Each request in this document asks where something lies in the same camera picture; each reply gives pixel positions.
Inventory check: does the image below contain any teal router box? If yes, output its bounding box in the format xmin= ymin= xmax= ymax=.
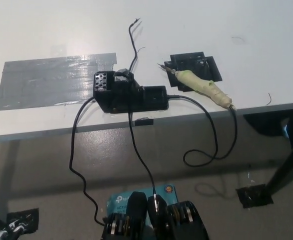
xmin=106 ymin=183 xmax=179 ymax=226

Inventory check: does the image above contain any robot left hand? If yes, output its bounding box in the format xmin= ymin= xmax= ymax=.
xmin=0 ymin=218 xmax=25 ymax=240

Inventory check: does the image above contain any tape-wrapped soldering iron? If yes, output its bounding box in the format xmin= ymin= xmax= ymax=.
xmin=157 ymin=62 xmax=237 ymax=111

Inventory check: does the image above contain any black under-table bracket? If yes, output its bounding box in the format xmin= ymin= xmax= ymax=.
xmin=243 ymin=113 xmax=293 ymax=137

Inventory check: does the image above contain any grey duct tape patch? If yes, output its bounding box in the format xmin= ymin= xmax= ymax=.
xmin=0 ymin=51 xmax=119 ymax=112

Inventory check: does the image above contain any black iron holder pad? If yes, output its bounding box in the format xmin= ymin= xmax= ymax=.
xmin=163 ymin=51 xmax=224 ymax=92

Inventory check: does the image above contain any thin black frayed cable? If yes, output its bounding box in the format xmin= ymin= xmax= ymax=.
xmin=127 ymin=17 xmax=160 ymax=201

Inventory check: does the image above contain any black floor tape patch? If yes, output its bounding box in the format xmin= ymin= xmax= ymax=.
xmin=235 ymin=184 xmax=274 ymax=210
xmin=6 ymin=207 xmax=40 ymax=232

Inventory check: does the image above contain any black robot torso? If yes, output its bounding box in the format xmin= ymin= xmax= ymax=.
xmin=101 ymin=191 xmax=211 ymax=240

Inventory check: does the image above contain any black soldering station base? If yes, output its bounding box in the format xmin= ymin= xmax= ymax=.
xmin=93 ymin=67 xmax=169 ymax=115

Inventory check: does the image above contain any small black tape strip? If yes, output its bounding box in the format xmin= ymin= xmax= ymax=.
xmin=134 ymin=117 xmax=154 ymax=127

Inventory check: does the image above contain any black power cable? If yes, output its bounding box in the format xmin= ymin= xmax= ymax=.
xmin=68 ymin=97 xmax=107 ymax=226

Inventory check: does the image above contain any clear plastic scrap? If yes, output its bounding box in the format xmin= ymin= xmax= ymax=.
xmin=245 ymin=171 xmax=257 ymax=185

